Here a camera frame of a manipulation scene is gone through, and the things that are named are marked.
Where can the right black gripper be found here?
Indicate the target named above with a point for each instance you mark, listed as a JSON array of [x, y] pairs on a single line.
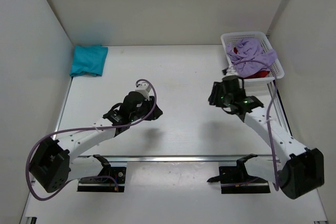
[[214, 99]]

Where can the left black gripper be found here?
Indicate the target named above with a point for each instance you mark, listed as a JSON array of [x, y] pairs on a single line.
[[157, 112]]

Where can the lilac t shirt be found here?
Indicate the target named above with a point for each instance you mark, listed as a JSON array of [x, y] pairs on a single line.
[[248, 44]]

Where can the teal t shirt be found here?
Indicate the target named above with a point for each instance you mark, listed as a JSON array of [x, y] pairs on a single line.
[[88, 60]]

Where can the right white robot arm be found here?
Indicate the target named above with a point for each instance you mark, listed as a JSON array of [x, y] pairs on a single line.
[[294, 168]]

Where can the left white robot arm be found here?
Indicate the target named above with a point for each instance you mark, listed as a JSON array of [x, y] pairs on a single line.
[[54, 163]]

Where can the red t shirt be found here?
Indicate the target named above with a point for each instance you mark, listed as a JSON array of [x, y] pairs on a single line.
[[251, 64]]

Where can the white plastic basket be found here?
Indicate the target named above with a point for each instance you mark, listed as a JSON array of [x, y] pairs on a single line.
[[276, 68]]

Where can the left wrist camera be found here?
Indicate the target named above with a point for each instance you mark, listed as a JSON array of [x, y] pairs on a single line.
[[143, 88]]

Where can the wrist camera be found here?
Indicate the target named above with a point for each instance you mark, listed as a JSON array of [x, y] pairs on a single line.
[[229, 71], [143, 88]]

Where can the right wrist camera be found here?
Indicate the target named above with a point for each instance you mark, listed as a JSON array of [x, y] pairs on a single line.
[[229, 71]]

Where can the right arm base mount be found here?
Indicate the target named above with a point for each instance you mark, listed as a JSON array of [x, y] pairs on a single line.
[[234, 179]]

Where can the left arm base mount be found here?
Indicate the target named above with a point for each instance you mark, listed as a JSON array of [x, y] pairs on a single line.
[[108, 177]]

